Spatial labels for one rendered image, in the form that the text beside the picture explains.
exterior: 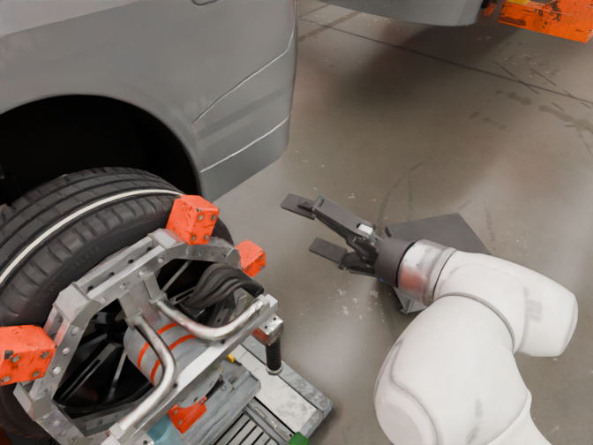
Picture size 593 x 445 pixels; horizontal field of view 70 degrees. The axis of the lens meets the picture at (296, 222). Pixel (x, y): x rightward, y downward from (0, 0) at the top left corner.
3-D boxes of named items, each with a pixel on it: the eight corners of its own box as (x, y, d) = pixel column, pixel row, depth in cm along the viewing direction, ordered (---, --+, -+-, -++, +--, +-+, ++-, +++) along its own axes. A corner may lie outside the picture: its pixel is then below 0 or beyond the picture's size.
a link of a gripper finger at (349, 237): (365, 260, 66) (369, 259, 64) (307, 217, 65) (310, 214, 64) (378, 240, 67) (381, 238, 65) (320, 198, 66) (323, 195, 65)
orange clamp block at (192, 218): (187, 229, 100) (198, 194, 98) (208, 245, 97) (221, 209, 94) (163, 230, 94) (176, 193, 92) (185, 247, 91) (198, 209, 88)
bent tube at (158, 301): (212, 263, 102) (206, 232, 95) (270, 307, 93) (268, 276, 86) (151, 310, 93) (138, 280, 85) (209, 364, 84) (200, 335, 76)
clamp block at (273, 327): (256, 310, 102) (255, 297, 98) (284, 332, 98) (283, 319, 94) (241, 324, 99) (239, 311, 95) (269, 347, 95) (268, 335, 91)
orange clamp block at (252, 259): (226, 271, 121) (248, 253, 126) (244, 285, 118) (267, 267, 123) (222, 255, 117) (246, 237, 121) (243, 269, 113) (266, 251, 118)
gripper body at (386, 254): (425, 260, 67) (374, 241, 72) (416, 230, 61) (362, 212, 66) (402, 299, 64) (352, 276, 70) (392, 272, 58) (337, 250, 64)
